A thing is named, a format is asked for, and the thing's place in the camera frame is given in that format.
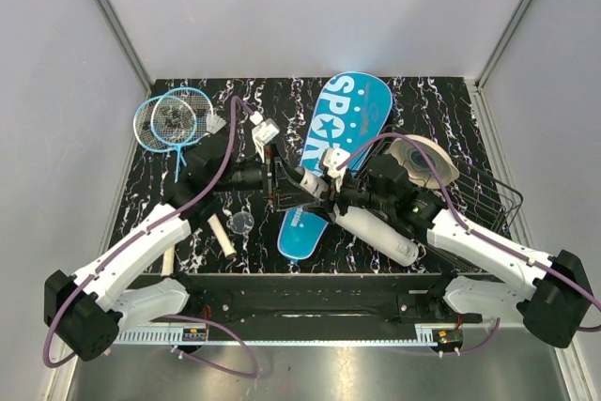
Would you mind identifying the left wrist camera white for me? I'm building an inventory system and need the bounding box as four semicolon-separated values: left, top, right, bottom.
250;112;280;162

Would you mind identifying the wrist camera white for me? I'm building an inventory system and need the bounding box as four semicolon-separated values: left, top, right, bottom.
319;147;350;177
250;112;280;162

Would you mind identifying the blue racket cover bag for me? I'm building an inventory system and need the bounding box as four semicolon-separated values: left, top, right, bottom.
277;72;393;262

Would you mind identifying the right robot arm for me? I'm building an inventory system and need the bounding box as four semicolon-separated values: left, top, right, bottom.
299;155;600;348

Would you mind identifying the clear plastic tube lid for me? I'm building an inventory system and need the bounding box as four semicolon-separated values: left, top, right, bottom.
227;210;254;235

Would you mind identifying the white shuttlecock tube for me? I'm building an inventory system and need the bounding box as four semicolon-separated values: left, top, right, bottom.
300;167;419;267

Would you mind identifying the blue badminton racket front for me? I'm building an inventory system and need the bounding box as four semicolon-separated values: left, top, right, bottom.
150;85;238;259

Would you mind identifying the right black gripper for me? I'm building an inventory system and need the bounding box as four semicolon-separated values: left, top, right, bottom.
303;167;393;224

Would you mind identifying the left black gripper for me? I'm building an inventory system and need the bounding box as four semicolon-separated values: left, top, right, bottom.
213;141;317;210

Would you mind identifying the black wire dish rack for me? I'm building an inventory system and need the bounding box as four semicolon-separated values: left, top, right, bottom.
383;124;521;274

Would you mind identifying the purple cable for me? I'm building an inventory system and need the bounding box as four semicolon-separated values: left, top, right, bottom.
335;131;601;356
42;96;262;378

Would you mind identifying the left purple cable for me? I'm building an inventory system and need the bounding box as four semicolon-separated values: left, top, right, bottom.
42;96;262;378

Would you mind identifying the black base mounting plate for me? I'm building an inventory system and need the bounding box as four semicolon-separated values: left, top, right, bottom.
116;271;485;341

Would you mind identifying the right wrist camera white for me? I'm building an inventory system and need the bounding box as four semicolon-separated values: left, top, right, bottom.
319;147;350;177

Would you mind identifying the white plastic shuttlecock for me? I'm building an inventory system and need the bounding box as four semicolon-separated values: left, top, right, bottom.
206;114;226;134

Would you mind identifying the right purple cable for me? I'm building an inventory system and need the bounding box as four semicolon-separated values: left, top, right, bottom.
335;131;601;356

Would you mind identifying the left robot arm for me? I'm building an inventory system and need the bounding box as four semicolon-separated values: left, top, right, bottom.
42;132;328;367

